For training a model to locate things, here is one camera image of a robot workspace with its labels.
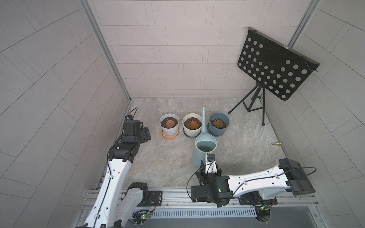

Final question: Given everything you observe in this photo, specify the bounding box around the left circuit board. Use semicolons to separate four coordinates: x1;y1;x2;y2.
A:
132;210;152;225

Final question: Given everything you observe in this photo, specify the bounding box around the orange-red succulent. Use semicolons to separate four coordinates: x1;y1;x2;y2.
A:
188;120;200;130

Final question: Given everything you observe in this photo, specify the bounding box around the black perforated music stand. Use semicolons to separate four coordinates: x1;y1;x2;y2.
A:
237;27;320;112

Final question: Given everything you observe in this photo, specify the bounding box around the grey-blue pot saucer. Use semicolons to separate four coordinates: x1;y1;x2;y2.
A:
183;129;199;138

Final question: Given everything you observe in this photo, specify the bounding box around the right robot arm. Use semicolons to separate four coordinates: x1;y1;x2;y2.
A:
186;157;315;209

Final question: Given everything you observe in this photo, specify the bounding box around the circuit board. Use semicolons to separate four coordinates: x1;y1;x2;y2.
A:
255;208;271;223
132;210;152;225

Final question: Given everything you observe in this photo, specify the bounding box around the blue plant pot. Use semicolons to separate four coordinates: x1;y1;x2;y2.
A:
208;113;230;137

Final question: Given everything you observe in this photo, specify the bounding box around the peach pot saucer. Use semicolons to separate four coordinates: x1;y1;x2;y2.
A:
161;129;180;140

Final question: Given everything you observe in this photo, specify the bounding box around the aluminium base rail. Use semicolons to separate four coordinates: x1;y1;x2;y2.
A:
80;187;319;211

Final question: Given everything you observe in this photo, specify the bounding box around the cream faceted plant pot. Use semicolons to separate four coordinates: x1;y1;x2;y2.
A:
182;113;202;138

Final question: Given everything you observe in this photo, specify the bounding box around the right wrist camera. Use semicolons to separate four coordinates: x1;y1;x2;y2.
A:
205;153;218;174

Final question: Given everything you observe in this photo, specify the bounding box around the right circuit board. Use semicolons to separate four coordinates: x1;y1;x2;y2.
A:
255;208;271;223

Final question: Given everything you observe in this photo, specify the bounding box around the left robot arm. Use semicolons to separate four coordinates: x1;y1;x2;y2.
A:
82;116;163;228

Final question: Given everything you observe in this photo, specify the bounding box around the green-red succulent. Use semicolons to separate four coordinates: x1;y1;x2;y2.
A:
211;118;227;129

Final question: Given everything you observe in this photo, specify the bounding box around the light blue watering can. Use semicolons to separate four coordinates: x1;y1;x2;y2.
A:
192;108;217;168

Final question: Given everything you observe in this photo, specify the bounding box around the white round plant pot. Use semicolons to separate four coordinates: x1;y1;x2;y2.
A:
159;114;179;136

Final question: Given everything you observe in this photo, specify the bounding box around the pink succulent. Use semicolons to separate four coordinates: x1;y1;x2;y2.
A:
165;119;176;129

